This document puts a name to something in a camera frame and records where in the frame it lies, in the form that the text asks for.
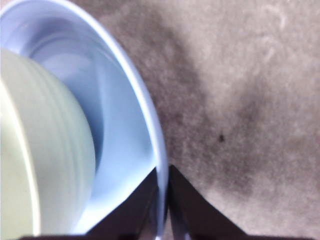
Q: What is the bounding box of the blue round plate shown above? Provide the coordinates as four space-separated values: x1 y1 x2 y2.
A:
0 0 168 240

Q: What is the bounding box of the green ribbed bowl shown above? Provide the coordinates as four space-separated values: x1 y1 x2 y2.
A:
0 48 97 237

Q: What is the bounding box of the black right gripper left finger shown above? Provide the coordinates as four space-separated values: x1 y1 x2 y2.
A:
86 167 161 237

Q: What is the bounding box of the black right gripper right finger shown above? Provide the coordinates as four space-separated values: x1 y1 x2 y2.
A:
168 164 251 237

